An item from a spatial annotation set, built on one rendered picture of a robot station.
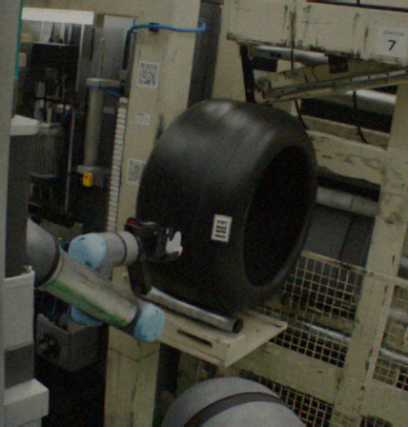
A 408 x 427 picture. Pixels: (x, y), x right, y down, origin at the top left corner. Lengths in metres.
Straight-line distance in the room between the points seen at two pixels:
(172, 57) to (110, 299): 0.88
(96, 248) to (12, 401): 0.67
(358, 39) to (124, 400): 1.36
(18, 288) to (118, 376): 1.53
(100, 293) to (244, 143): 0.61
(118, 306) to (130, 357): 0.91
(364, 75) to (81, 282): 1.17
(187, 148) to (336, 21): 0.59
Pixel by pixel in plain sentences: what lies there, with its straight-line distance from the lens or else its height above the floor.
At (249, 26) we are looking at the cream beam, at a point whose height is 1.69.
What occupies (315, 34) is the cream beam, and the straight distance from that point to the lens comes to 1.89.
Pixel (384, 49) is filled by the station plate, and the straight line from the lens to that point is 1.81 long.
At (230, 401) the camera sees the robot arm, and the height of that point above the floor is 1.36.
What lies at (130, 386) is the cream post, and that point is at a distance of 2.14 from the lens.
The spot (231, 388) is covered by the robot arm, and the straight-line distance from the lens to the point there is 0.51.
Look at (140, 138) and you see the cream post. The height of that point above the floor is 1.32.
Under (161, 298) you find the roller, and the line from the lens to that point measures 1.83.
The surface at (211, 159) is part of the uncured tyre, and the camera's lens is 1.56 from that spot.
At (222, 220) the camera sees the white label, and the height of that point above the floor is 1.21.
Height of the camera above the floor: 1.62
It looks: 15 degrees down
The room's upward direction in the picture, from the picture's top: 7 degrees clockwise
